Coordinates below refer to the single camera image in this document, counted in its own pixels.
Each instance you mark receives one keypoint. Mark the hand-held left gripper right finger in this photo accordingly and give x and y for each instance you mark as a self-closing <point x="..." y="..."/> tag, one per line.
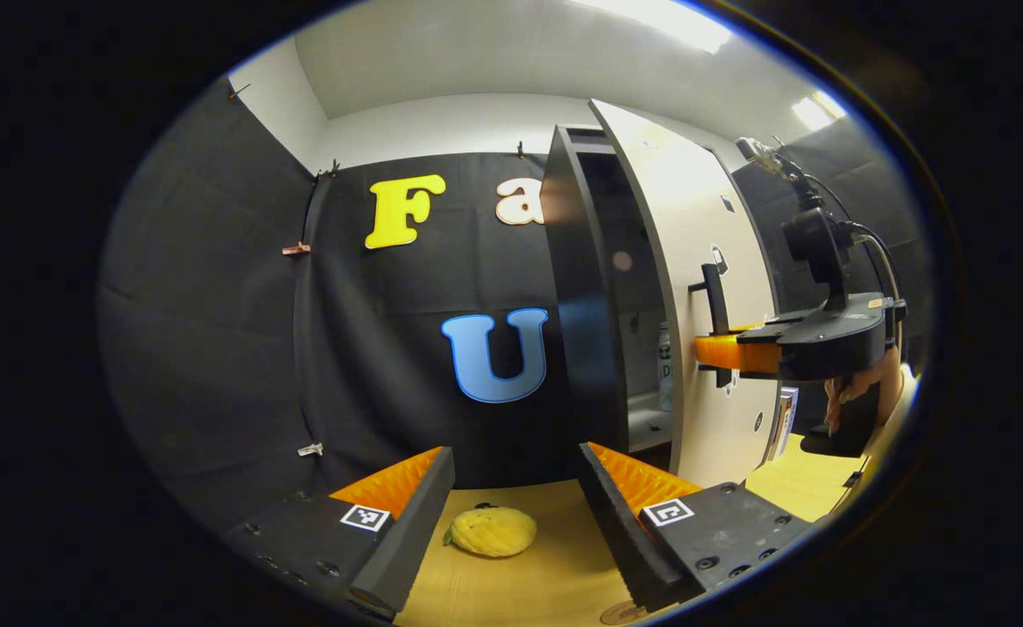
<point x="615" y="531"/>

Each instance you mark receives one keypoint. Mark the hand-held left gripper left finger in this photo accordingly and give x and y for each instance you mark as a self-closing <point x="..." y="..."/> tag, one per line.
<point x="415" y="531"/>

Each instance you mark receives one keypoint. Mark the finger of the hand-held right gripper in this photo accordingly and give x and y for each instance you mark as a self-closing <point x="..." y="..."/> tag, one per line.
<point x="733" y="353"/>

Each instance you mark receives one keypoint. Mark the white bottle green cap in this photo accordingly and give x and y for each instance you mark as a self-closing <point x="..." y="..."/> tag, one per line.
<point x="665" y="374"/>

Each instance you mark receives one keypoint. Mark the round brown coaster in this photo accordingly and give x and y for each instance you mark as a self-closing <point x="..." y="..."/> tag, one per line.
<point x="622" y="614"/>

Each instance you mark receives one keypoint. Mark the beige cabinet door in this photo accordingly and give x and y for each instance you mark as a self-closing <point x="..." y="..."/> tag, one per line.
<point x="694" y="226"/>

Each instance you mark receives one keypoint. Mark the dark grey cabinet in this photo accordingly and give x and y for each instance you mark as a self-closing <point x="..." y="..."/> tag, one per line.
<point x="576" y="305"/>

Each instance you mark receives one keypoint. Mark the grey cabinet shelf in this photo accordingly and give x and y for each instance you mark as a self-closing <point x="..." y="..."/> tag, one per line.
<point x="650" y="427"/>

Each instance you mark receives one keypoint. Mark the yellow toy fruit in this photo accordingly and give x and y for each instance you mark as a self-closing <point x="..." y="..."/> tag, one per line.
<point x="494" y="533"/>

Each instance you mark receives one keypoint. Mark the white striped booklet stack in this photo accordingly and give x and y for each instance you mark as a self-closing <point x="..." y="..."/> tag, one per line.
<point x="785" y="422"/>

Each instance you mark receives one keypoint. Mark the silver cloth clip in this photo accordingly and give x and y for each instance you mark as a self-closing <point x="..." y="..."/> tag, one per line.
<point x="310" y="449"/>

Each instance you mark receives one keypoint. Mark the small ceiling light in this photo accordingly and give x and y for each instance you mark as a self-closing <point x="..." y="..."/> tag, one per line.
<point x="816" y="109"/>

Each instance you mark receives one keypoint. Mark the black backdrop cloth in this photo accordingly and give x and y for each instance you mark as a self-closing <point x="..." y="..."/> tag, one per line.
<point x="215" y="305"/>

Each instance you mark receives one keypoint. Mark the pink cloth clip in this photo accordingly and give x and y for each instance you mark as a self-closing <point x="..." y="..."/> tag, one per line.
<point x="297" y="249"/>

